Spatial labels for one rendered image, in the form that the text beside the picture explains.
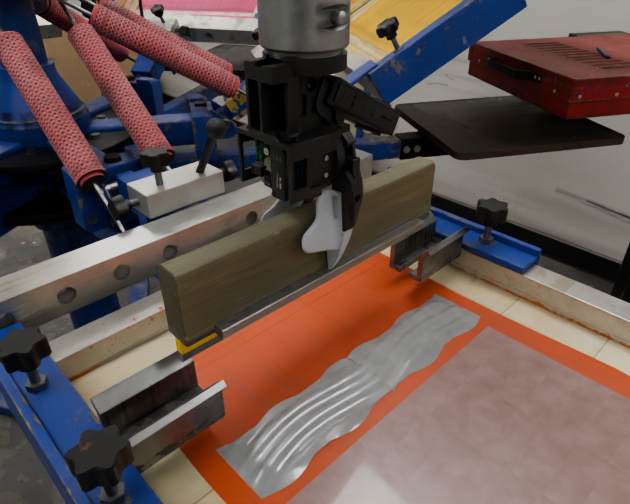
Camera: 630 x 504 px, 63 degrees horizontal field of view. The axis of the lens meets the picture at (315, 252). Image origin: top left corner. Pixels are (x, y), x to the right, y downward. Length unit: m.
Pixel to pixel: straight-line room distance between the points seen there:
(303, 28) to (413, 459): 0.39
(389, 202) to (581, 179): 2.06
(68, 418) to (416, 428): 0.33
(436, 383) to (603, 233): 2.12
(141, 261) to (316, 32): 0.39
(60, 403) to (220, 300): 0.19
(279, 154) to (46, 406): 0.32
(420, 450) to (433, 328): 0.18
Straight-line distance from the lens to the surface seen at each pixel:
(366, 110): 0.50
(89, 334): 0.64
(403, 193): 0.60
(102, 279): 0.67
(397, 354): 0.61
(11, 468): 1.91
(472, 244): 0.76
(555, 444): 0.58
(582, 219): 2.67
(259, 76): 0.43
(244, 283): 0.47
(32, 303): 0.66
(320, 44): 0.43
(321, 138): 0.44
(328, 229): 0.49
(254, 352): 0.62
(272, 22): 0.43
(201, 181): 0.76
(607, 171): 2.56
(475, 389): 0.60
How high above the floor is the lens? 1.38
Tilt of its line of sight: 32 degrees down
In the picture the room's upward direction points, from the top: straight up
